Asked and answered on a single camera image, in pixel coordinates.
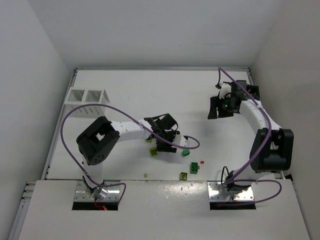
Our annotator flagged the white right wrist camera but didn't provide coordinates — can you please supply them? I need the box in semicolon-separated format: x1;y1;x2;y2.
219;82;231;99

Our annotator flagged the lime lego brick front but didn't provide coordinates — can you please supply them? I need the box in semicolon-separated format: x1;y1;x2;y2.
179;172;188;181

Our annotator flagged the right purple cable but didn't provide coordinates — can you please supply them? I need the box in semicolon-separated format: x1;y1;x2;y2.
215;66;283;205

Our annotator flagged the white two-compartment container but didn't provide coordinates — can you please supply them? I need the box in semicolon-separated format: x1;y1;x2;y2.
64;87;110;118

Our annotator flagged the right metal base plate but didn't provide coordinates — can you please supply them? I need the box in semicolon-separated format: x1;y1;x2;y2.
207;181;255;203

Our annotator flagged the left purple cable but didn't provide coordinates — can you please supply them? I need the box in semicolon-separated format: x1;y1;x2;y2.
60;104;201;203

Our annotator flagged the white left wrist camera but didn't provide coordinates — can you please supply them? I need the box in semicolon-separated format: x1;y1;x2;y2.
172;134;190;150

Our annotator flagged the metal base plate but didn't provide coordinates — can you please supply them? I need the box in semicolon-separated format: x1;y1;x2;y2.
207;181;255;203
73;181;121;203

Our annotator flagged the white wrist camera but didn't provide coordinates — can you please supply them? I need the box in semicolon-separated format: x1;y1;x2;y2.
219;82;231;99
172;134;190;150

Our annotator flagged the green lego brick with red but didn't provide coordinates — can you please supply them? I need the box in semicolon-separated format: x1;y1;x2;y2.
190;162;199;174

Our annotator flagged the purple cable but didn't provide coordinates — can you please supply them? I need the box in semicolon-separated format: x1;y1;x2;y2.
60;104;201;203
215;66;283;205

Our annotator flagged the small dark green lego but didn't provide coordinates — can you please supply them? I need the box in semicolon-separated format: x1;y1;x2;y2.
182;149;190;157

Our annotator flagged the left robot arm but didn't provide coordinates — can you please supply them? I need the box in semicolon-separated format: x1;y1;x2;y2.
76;113;181;194

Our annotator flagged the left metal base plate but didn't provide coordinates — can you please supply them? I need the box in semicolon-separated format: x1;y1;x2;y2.
73;181;121;203

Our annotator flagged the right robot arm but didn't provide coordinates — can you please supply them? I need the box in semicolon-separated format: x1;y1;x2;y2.
207;80;294;191

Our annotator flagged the lime lego brick lower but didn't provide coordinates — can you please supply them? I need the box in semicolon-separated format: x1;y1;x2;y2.
149;147;158;157

